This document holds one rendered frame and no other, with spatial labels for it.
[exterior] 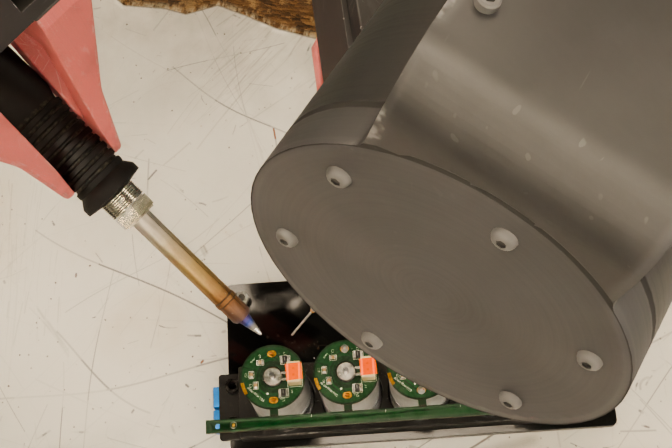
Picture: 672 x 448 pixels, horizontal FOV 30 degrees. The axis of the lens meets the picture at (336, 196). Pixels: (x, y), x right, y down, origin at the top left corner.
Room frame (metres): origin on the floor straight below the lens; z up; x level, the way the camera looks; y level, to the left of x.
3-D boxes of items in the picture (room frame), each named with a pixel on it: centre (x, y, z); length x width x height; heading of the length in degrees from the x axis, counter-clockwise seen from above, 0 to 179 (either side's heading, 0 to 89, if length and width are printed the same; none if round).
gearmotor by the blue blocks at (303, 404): (0.11, 0.04, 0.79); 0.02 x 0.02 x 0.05
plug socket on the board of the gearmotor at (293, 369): (0.11, 0.03, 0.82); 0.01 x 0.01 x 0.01; 84
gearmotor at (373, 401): (0.11, 0.01, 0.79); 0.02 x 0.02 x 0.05
